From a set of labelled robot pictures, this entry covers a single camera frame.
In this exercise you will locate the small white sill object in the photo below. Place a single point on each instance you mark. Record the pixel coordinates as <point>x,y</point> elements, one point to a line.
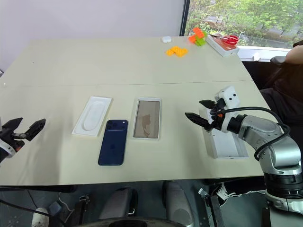
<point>255,56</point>

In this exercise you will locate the white window sill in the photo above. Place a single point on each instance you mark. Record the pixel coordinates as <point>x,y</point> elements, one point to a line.
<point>267,53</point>

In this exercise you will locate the white earbuds case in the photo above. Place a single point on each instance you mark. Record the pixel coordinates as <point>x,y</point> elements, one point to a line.
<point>166,39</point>

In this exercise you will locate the metal table leg bracket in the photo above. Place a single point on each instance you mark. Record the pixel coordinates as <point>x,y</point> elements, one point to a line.
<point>211,208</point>

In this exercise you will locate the dark window frame post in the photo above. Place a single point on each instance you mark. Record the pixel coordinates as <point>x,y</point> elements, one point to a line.
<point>184,16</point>

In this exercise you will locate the person's dark clothed body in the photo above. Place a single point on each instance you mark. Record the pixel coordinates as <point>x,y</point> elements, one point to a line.
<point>284,89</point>

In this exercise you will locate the grey chair armrest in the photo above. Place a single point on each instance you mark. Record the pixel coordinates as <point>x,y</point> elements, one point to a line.
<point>277,60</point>

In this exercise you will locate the dark blue smartphone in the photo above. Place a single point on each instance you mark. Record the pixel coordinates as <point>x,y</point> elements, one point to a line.
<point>146,118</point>
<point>113,144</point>

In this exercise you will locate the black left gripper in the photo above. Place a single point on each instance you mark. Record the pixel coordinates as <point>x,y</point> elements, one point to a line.
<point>7,138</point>

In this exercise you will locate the green toy bricks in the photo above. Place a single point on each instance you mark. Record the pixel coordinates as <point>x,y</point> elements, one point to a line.
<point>201,42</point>

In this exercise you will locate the white and orange box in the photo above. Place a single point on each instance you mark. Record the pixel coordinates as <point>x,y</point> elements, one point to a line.
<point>221,48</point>

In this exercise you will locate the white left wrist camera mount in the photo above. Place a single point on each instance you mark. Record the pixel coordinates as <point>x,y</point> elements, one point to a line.
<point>7,149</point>

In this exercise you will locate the orange toy bricks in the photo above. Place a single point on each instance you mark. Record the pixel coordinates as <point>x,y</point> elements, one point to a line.
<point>197,32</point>

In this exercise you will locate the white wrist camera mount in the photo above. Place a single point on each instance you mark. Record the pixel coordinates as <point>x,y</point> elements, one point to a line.
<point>7,149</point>
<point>229,97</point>

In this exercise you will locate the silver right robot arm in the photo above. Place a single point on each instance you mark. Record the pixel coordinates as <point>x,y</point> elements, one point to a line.
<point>267,130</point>

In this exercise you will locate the grey box lid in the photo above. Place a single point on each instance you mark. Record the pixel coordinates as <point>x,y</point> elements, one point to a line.
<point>225,144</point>

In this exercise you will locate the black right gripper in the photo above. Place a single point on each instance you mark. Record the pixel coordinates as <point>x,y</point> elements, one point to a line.
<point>217,120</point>

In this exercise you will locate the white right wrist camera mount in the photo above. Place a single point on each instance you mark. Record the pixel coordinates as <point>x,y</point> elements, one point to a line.
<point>229,97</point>

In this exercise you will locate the person's bare forearm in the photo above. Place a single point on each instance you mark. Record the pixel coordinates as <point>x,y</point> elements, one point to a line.
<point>294,54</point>

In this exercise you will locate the yellow toy brick cluster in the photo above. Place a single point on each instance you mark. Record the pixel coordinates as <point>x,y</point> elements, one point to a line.
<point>177,51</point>

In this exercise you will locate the white moulded tray insert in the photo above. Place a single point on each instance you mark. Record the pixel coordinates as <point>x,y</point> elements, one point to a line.
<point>92,116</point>

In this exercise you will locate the white shoe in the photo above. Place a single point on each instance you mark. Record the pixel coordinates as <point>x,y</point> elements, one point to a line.
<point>40,217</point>

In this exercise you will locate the dark rounded grey shape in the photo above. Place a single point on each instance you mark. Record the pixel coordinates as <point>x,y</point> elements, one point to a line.
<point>177,205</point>
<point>118,203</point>

